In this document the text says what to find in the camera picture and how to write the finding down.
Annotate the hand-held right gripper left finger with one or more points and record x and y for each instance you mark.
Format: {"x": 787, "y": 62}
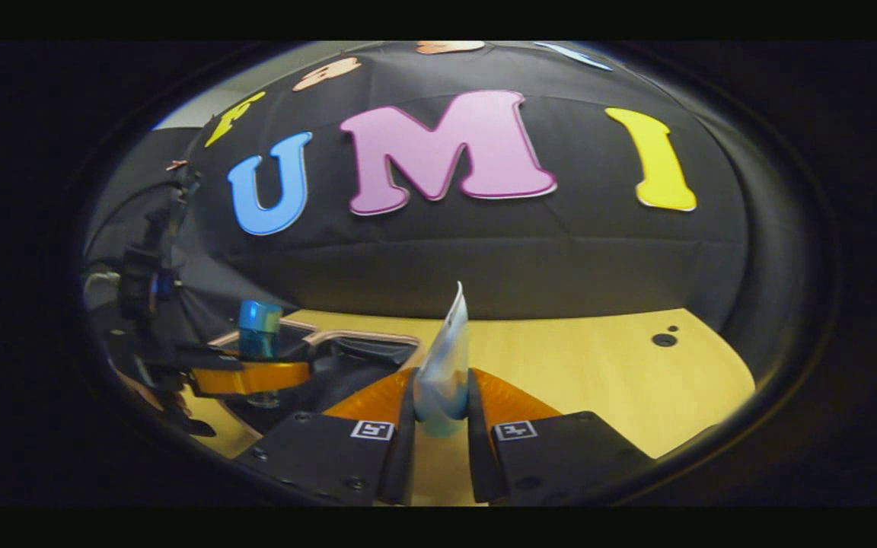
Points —
{"x": 317, "y": 457}

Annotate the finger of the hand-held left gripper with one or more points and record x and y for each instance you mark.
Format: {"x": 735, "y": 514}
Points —
{"x": 256, "y": 378}

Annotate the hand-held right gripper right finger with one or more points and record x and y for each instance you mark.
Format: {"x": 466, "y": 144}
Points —
{"x": 560, "y": 457}

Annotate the blue glass bottle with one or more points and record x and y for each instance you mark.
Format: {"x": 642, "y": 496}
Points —
{"x": 259, "y": 327}

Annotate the white blue tube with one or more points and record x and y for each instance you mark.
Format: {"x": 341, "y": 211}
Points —
{"x": 446, "y": 358}

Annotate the black table grommet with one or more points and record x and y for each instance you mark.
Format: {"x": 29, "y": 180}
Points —
{"x": 664, "y": 339}

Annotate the black backdrop cloth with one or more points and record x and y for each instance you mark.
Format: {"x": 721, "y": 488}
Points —
{"x": 484, "y": 251}

